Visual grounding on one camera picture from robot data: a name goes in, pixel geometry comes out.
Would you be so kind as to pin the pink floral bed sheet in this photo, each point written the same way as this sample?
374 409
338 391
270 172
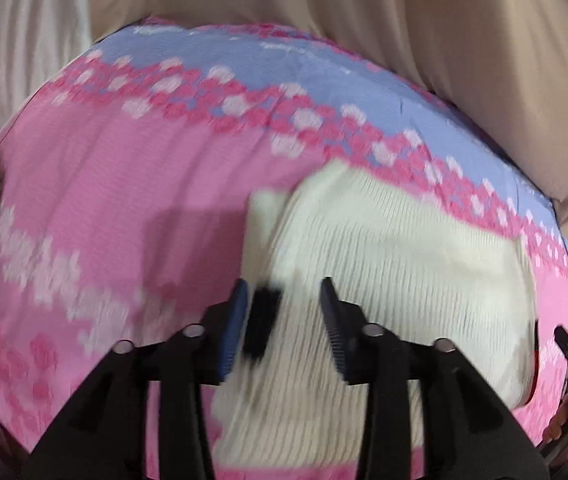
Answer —
126 182

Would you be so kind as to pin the beige curtain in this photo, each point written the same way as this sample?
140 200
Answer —
504 63

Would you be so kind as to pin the red white black knit sweater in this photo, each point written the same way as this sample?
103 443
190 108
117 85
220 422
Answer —
409 266

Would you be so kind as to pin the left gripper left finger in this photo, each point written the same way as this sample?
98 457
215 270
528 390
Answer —
100 433

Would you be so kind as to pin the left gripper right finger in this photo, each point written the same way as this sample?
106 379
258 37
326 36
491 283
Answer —
468 432

